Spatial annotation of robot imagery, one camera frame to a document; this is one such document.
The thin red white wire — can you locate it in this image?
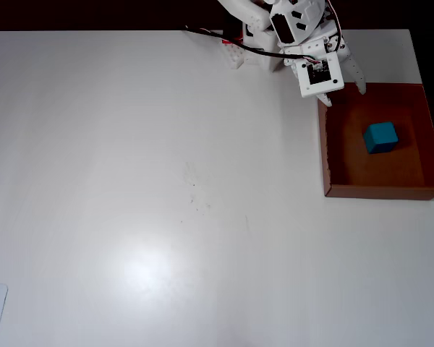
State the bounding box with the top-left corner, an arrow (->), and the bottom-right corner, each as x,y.
197,27 -> 245,40

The brown cardboard box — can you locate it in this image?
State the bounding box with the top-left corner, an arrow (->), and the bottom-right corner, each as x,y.
317,82 -> 434,202

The white camera board mount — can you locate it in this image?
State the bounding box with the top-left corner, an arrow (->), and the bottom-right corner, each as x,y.
296,51 -> 345,99

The red white black servo cable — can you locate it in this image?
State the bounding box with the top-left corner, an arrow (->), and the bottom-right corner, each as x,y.
323,0 -> 346,51

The blue cube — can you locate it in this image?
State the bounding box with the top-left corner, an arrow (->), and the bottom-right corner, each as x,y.
362,121 -> 399,155

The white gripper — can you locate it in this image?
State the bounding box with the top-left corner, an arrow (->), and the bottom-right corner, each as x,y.
276,30 -> 367,108

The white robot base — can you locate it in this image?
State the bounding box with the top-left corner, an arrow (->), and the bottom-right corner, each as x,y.
220,27 -> 286,72

